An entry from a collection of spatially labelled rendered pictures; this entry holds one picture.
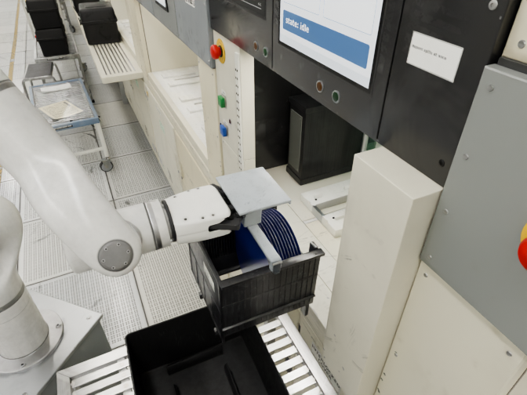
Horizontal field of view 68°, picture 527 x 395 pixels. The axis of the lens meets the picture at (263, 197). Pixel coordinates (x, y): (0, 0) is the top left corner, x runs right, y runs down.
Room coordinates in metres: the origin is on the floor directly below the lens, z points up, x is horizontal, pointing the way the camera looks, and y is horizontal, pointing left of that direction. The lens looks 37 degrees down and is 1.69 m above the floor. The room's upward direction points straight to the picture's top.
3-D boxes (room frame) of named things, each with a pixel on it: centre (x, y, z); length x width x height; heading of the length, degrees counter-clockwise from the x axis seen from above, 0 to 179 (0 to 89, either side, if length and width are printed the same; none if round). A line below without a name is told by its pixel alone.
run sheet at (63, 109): (2.70, 1.51, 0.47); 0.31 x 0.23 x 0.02; 47
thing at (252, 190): (0.57, 0.03, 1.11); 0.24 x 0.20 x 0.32; 25
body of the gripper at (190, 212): (0.53, 0.12, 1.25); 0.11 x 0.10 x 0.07; 115
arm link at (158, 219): (0.50, 0.18, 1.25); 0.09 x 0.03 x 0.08; 25
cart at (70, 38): (4.41, 2.28, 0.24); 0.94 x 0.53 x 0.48; 25
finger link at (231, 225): (0.51, 0.08, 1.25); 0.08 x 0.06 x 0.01; 58
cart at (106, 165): (2.88, 1.57, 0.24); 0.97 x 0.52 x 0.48; 28
